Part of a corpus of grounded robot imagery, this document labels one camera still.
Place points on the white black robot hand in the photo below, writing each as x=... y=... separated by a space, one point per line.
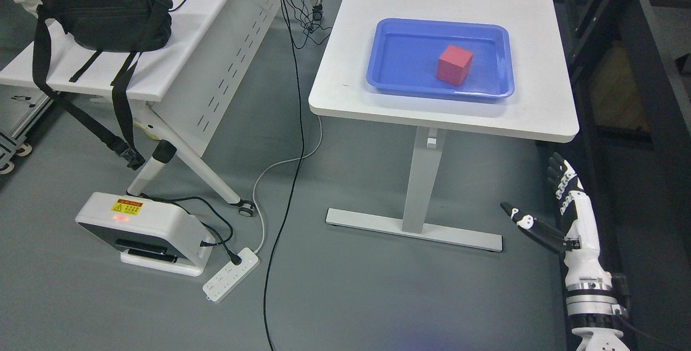
x=581 y=244

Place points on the pink foam block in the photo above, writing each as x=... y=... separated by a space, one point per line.
x=453 y=65

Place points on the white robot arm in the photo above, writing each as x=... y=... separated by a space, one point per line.
x=593 y=311

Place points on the black shoulder bag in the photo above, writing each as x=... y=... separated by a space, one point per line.
x=128 y=26

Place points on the black shelf right side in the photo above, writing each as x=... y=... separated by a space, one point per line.
x=629 y=67

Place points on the blue plastic tray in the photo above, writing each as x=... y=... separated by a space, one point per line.
x=404 y=55

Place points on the white rectangular table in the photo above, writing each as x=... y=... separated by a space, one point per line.
x=541 y=107

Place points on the white power strip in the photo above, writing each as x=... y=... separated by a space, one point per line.
x=227 y=278

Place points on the white box device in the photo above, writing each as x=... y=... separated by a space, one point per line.
x=148 y=233

